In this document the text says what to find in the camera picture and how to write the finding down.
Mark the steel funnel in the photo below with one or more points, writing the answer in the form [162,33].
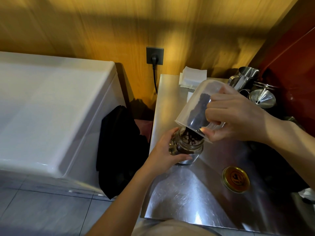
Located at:
[263,98]

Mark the beige shirt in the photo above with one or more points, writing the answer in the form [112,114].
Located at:
[172,229]

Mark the white chest freezer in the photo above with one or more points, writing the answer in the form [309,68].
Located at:
[49,108]

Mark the clear plastic measuring cup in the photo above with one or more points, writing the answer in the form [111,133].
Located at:
[194,100]

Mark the steel milk pitcher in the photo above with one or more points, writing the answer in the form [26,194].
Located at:
[243,76]

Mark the white paper sheet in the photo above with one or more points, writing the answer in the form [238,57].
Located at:
[189,96]

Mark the person's right thumb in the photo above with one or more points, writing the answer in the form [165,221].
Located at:
[210,135]

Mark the black cloth bag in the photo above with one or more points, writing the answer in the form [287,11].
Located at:
[118,149]

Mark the person's right little finger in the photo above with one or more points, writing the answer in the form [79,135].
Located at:
[227,89]

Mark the coffee beans in plastic cup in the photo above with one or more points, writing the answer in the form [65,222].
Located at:
[196,115]

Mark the grey wall socket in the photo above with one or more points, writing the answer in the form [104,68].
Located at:
[149,52]

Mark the stack of white paper napkins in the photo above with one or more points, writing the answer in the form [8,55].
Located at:
[193,76]

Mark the gold jar lid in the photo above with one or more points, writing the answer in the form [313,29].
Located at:
[235,179]

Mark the person's right forearm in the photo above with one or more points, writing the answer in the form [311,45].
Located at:
[290,140]

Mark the coffee beans in glass jar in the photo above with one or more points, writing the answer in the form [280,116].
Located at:
[189,143]

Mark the person's left hand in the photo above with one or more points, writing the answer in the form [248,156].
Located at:
[160,157]

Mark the small steel vessel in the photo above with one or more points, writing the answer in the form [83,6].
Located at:
[292,119]

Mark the person's left forearm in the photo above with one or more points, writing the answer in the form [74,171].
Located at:
[123,206]

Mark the person's right middle finger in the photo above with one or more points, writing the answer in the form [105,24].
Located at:
[215,105]

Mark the maroon cloth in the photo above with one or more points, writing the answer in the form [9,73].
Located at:
[145,126]

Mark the person's right hand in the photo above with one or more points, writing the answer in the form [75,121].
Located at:
[241,120]

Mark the person's left thumb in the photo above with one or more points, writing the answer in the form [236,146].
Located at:
[181,158]

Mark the glass jar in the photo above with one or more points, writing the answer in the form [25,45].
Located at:
[195,151]

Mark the white paper wrapper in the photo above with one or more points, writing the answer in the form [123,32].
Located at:
[307,194]

